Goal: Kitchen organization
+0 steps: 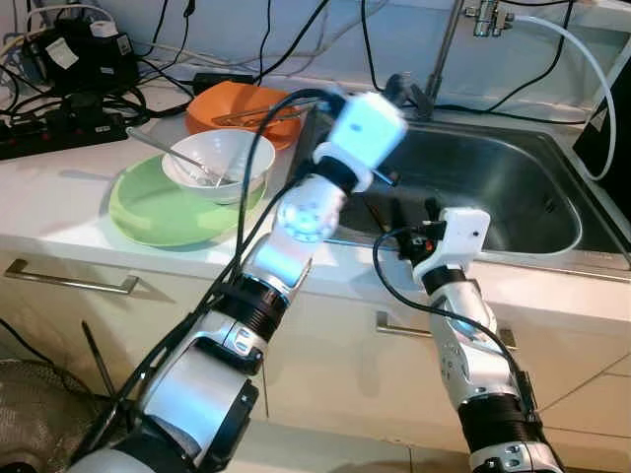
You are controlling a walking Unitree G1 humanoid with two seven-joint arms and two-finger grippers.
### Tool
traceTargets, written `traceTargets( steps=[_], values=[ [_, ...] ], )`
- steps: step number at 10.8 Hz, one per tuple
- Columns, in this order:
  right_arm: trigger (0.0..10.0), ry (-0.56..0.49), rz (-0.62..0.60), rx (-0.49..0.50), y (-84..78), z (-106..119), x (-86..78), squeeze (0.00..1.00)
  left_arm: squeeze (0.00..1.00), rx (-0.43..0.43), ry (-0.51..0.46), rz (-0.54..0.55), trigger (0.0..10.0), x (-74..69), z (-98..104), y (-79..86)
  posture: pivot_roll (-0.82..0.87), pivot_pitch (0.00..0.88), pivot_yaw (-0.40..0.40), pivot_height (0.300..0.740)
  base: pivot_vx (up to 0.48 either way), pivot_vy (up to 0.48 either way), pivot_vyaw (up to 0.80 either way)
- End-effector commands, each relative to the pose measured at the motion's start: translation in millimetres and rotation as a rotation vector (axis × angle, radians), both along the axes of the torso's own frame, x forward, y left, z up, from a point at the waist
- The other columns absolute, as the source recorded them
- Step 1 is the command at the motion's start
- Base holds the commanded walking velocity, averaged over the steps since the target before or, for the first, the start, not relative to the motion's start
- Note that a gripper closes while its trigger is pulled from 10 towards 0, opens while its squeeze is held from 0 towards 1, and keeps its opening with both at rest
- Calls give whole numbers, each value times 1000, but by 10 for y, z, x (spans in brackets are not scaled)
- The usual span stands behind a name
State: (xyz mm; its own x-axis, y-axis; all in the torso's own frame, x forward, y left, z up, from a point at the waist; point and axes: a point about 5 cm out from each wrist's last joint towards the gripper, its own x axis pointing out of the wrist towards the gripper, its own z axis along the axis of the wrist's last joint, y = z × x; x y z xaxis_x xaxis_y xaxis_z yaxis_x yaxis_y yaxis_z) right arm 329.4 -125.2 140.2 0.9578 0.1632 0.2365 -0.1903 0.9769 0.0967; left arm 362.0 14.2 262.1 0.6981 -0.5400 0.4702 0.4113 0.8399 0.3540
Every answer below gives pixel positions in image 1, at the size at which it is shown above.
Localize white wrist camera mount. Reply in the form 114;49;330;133
412;207;491;288
320;92;408;169

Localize metal faucet pipe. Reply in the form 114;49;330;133
409;0;469;121

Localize light green plate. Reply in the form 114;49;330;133
108;156;267;247

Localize black power strip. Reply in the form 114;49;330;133
0;110;129;161

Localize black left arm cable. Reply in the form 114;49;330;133
74;87;346;464

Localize small black power adapter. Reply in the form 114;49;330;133
192;71;255;95

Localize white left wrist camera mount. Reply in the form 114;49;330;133
320;92;408;169

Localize orange plastic bowl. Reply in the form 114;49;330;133
185;81;316;151

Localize metal spoon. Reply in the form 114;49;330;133
126;126;228;188

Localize black appliance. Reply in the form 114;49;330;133
572;39;631;224

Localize metal cabinet handle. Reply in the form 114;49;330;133
375;310;517;352
5;258;139;296

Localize black charger box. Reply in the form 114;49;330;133
30;20;141;97

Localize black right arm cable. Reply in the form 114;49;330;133
373;227;521;351

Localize white water hose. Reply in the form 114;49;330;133
508;15;618;184

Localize metal tap valve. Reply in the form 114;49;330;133
463;0;514;38

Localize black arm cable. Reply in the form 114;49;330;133
74;87;346;464
373;227;521;351

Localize white kitchen cabinet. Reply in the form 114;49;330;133
0;232;631;460

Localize silver metal tongs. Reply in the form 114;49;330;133
212;103;316;127

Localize stainless steel sink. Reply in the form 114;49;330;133
281;103;631;273

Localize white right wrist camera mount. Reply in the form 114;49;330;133
412;207;491;288

